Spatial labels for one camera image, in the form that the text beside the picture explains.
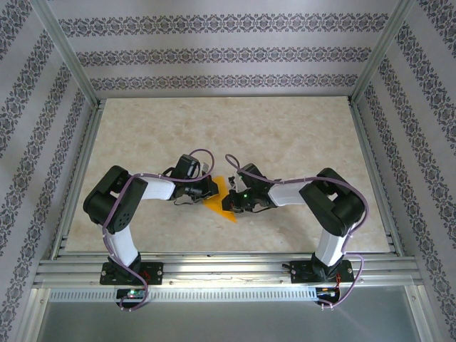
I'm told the orange paper sheet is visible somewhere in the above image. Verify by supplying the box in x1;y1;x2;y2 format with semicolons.
202;176;239;224

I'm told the controller board with green light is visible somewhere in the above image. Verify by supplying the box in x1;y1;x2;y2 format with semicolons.
115;287;147;301

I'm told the small controller board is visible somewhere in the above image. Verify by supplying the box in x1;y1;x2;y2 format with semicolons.
316;286;342;299

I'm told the grey metal panel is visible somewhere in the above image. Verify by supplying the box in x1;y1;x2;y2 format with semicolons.
30;286;428;342

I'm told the thin black right gripper wire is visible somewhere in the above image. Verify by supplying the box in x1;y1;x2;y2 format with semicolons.
245;203;274;214

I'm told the white right gripper bracket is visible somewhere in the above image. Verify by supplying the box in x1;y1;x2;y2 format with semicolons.
227;172;245;192

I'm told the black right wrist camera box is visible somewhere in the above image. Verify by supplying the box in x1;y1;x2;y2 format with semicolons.
237;162;268;190

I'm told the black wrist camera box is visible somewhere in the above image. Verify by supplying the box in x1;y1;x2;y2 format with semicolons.
237;162;268;190
173;154;200;181

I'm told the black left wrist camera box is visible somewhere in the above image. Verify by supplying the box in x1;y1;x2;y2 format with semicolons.
173;154;200;181

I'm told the aluminium mounting rail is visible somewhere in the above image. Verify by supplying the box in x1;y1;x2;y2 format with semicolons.
33;258;423;288

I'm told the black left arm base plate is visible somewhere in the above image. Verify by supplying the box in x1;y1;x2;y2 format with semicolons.
100;261;165;286

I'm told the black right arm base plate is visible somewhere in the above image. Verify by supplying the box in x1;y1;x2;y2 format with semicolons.
290;259;355;285

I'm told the slotted grey cable duct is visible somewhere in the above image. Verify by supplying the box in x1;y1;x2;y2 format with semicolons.
48;287;318;303

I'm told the aluminium side rail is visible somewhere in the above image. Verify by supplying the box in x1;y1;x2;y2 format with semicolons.
51;98;106;260

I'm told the aluminium frame post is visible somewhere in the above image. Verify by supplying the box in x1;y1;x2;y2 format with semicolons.
31;0;100;108
350;0;416;106

